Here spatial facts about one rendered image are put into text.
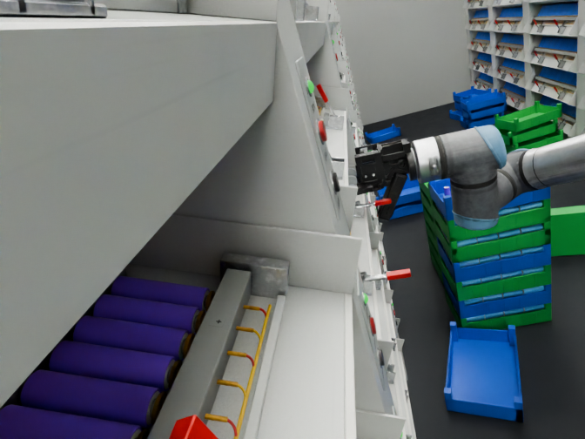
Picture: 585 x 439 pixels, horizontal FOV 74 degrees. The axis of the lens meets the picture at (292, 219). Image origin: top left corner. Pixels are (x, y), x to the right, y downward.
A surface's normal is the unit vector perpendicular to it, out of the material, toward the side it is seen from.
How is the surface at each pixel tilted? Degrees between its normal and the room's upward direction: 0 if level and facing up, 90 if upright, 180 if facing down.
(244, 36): 111
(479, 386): 0
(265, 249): 90
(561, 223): 90
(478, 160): 96
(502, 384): 0
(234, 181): 90
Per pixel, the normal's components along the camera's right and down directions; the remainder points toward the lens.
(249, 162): -0.11, 0.45
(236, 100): 0.99, 0.12
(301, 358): 0.08, -0.88
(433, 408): -0.28, -0.87
